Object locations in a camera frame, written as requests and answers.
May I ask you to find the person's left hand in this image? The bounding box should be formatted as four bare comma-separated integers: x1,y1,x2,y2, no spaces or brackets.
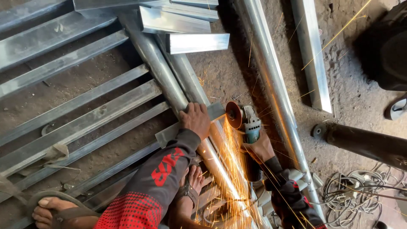
179,102,211,141

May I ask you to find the person's right hand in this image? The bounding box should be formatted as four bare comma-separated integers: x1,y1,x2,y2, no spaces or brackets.
241,129,276,165

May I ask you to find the teal angle grinder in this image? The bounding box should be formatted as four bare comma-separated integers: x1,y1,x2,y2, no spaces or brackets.
225,101,265,183

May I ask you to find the short grey rectangular steel tube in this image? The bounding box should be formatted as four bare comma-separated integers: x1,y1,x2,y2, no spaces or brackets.
155,102,227,149

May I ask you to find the person's right foot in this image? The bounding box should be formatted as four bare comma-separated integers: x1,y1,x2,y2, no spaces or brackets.
168,165,206,229

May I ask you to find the dark round grinding disc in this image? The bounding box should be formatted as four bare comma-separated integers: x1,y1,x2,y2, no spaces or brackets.
311,123,328,140

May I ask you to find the brown right sandal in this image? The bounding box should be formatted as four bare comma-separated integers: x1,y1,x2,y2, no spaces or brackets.
176,178,200,208

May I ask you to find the brown sandal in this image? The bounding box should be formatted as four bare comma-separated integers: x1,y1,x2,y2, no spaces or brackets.
176,178,200,208
27,190,103,229

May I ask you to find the long shiny round steel pipe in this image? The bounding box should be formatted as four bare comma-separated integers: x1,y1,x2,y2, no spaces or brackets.
234,0,326,223

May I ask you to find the white power strip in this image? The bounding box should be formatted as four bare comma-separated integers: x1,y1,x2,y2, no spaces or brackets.
339,172,366,198

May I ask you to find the cut shiny steel tube piece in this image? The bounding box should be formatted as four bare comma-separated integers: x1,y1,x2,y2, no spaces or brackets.
171,0,219,9
165,33,230,55
143,1,219,22
72,0,172,11
139,6,212,34

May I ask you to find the long shiny rectangular steel tube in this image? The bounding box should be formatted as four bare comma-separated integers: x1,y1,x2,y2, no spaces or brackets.
290,0,333,114

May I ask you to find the dark thick round pipe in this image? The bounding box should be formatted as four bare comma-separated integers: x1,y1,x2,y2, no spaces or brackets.
324,122,407,172

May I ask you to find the row of long rectangular tubes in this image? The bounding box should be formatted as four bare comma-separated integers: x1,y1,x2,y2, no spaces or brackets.
0,0,229,229

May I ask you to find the brown left sandal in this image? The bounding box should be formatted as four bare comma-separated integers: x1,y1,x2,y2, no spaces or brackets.
27,190,103,229

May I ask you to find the dirty brown cloth scrap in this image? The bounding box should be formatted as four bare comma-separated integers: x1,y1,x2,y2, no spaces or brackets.
17,144,81,177

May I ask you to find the person's left foot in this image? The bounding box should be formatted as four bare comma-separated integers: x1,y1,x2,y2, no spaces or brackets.
32,197,100,229

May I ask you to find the heap of grey cables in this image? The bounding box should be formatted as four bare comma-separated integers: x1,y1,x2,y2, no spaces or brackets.
322,162,407,229

